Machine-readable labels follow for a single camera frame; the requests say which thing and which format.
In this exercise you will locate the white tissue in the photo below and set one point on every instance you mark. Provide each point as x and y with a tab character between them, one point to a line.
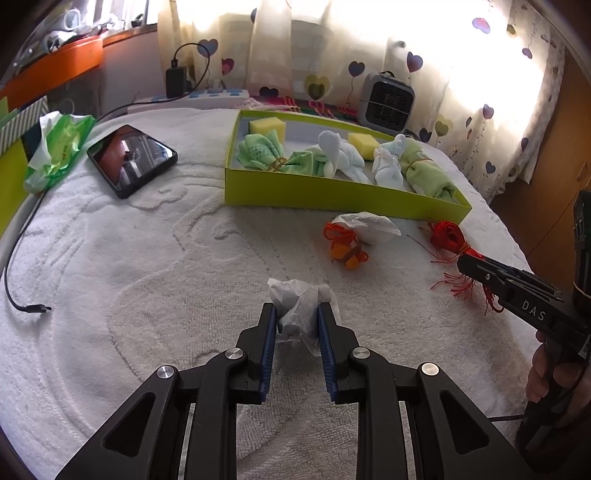
300	304

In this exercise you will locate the green tissue pack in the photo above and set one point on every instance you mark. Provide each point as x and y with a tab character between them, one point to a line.
60	147

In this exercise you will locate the lime green cardboard box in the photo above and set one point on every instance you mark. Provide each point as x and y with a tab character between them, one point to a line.
323	194

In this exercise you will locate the small grey heater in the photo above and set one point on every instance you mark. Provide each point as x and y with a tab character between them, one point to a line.
388	101

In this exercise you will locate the orange shelf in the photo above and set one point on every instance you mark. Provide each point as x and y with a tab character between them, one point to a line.
55	69

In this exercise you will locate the white power strip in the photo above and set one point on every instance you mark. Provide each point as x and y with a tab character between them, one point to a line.
207	98

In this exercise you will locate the light green microfiber cloth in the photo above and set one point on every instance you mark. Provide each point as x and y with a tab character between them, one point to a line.
258	150

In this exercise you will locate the white paper wrapper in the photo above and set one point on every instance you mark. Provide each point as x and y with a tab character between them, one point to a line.
374	228

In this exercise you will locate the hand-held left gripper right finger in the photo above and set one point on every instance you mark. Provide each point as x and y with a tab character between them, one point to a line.
327	360

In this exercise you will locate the white glove bundle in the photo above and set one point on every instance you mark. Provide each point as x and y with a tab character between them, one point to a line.
339	154

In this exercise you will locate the black smartphone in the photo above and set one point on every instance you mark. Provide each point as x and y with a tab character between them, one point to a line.
134	159

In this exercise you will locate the large yellow sponge block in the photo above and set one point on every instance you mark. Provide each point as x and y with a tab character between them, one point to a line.
268	128

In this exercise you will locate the white and mint sock bundle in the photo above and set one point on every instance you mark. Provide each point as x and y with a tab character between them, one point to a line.
388	168

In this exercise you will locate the brown wooden cabinet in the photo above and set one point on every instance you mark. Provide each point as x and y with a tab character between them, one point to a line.
545	221

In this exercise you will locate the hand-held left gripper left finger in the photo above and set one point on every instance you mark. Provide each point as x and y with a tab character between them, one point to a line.
269	360

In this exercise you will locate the heart print curtain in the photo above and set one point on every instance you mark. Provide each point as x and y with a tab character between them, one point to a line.
461	69

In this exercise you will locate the black charger adapter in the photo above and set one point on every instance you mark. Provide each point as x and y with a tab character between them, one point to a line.
177	83

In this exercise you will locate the person's right hand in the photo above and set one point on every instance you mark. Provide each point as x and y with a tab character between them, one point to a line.
535	378

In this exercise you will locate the rolled light green towel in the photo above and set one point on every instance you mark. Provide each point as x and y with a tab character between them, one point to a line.
427	175

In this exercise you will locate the green striped side box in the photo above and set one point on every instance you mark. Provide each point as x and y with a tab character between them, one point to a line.
11	184

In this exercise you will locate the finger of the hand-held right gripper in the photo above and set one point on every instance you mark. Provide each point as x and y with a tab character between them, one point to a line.
526	284
478	274

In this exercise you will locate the small yellow green sponge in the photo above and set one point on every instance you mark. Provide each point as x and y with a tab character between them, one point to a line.
362	145

